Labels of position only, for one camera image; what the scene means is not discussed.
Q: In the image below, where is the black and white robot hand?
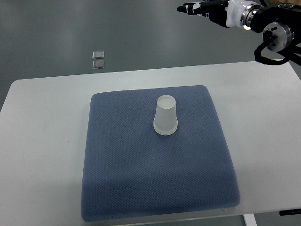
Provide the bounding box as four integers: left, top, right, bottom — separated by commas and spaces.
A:
177, 0, 261, 30

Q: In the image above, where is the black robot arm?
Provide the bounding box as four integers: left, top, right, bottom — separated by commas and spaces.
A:
247, 1, 301, 65

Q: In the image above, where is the upper metal floor plate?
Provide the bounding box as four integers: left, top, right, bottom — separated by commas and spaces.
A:
92, 50, 104, 59

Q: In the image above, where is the blue-grey mesh cushion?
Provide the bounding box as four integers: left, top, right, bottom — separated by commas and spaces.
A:
81, 85, 240, 222

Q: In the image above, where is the white table leg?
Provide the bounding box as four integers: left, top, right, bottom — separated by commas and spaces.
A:
243, 214, 257, 226

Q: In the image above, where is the black table control panel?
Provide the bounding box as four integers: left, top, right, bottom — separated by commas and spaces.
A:
279, 208, 301, 216

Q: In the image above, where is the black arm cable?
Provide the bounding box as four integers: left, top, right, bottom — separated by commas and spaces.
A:
253, 42, 301, 66

